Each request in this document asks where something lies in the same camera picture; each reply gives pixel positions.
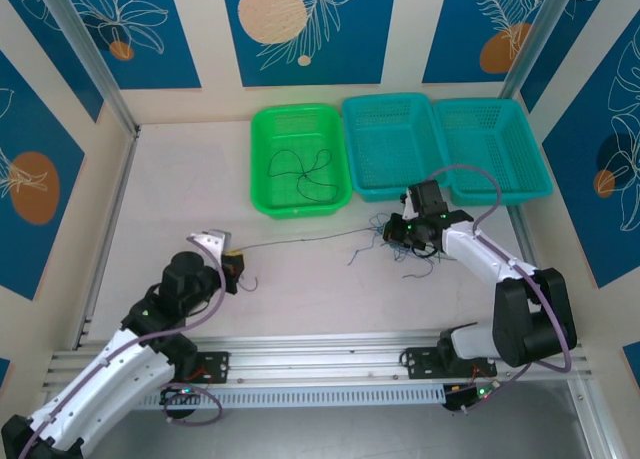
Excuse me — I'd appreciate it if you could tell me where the blue thin cable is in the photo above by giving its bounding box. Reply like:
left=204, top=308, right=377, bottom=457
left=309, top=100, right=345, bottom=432
left=402, top=251, right=446, bottom=282
left=347, top=231, right=396, bottom=267

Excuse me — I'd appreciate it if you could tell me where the teal plastic basket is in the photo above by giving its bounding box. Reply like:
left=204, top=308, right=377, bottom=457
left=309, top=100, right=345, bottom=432
left=432, top=97, right=554, bottom=206
left=341, top=92, right=454, bottom=204

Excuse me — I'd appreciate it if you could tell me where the green plastic basket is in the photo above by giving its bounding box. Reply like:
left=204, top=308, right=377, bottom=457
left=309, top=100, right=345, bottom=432
left=249, top=102, right=354, bottom=219

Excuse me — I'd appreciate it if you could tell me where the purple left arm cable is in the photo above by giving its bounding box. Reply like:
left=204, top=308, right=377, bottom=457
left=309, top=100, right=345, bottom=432
left=17, top=236, right=226, bottom=459

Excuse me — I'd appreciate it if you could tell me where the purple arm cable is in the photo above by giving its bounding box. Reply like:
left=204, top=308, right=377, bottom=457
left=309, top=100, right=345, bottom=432
left=429, top=164, right=576, bottom=416
left=17, top=236, right=226, bottom=459

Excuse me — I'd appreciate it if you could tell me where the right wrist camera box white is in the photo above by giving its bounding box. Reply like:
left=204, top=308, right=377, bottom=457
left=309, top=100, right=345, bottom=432
left=399, top=187, right=422, bottom=221

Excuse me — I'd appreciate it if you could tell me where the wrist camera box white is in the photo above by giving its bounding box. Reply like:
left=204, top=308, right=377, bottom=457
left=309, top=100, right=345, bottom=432
left=187, top=228, right=233, bottom=256
left=399, top=187, right=422, bottom=221

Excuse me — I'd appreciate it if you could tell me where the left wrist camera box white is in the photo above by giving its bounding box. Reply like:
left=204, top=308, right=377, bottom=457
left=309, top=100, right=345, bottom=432
left=187, top=228, right=233, bottom=256

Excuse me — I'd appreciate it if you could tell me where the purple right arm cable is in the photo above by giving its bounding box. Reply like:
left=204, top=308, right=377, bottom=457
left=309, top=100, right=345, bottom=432
left=429, top=164, right=576, bottom=416

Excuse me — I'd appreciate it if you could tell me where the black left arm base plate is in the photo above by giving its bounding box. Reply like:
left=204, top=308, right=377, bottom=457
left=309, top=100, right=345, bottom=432
left=192, top=351, right=231, bottom=386

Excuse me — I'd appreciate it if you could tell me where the aluminium mounting rail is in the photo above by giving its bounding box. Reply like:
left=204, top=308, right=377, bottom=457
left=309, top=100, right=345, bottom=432
left=42, top=332, right=596, bottom=391

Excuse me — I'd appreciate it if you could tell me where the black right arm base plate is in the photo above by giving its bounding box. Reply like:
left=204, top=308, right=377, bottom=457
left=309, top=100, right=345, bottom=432
left=403, top=346, right=499, bottom=380

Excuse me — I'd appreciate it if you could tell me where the white slotted cable duct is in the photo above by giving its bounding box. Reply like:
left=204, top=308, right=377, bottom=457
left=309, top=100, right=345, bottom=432
left=134, top=382, right=449, bottom=411

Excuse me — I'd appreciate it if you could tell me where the blue floral wall panel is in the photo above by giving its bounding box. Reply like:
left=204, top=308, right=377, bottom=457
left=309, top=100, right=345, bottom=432
left=542, top=26, right=640, bottom=289
left=0, top=48, right=86, bottom=301
left=0, top=0, right=202, bottom=91
left=221, top=0, right=399, bottom=88
left=422, top=0, right=564, bottom=85

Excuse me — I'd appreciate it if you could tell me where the aluminium frame post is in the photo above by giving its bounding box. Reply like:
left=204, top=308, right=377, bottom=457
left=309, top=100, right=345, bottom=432
left=499, top=0, right=576, bottom=100
left=37, top=0, right=142, bottom=139

